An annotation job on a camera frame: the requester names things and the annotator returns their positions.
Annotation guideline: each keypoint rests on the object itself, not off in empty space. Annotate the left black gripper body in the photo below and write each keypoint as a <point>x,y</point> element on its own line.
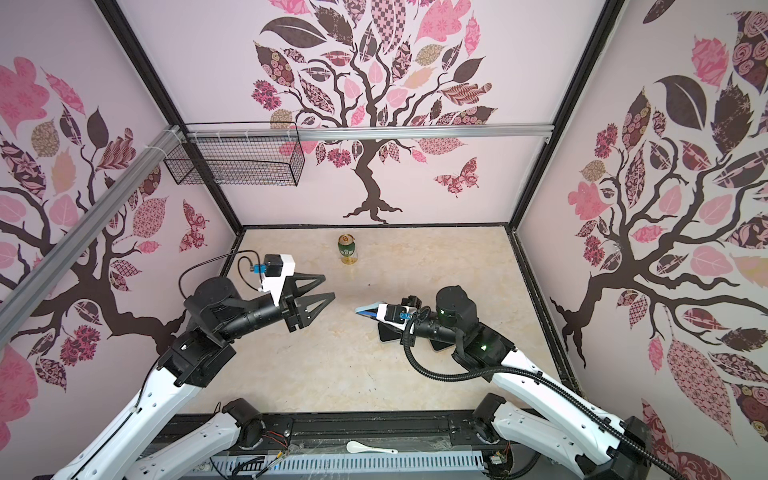
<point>289,310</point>

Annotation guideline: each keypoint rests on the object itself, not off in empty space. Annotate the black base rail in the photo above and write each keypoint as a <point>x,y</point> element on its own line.
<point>435,430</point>

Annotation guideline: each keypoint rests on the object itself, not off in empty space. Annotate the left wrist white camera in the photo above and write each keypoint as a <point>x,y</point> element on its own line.
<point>273,272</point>

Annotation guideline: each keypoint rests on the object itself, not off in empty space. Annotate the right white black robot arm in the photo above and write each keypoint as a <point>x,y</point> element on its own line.
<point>559,425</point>

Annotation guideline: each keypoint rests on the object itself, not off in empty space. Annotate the white slotted cable duct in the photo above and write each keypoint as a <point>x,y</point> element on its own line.
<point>418,465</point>

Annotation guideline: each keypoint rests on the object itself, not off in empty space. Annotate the silver aluminium bar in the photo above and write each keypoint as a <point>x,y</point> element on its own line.
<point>18,307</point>
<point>366,132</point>

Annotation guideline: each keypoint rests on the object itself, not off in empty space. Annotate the silver aluminium bar left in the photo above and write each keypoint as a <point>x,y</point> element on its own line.
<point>18,307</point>

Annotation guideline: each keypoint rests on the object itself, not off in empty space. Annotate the light blue phone case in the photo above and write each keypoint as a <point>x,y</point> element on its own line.
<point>370,311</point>

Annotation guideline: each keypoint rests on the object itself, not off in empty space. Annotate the green gold drink can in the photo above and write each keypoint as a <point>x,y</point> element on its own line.
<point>347,249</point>

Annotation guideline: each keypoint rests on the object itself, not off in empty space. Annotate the black wire basket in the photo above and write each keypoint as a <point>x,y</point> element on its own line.
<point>260,153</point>

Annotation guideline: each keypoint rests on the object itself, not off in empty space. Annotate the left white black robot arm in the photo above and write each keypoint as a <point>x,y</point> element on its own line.
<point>218,317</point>

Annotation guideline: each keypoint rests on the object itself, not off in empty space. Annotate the white plastic spoon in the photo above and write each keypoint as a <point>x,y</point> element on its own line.
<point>356,447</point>

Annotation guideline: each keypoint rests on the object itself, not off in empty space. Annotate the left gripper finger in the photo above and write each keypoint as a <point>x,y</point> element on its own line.
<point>302,283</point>
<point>309,307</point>

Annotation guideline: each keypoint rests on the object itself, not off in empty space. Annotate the silver aluminium bar back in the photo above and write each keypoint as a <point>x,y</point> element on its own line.
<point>366,132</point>

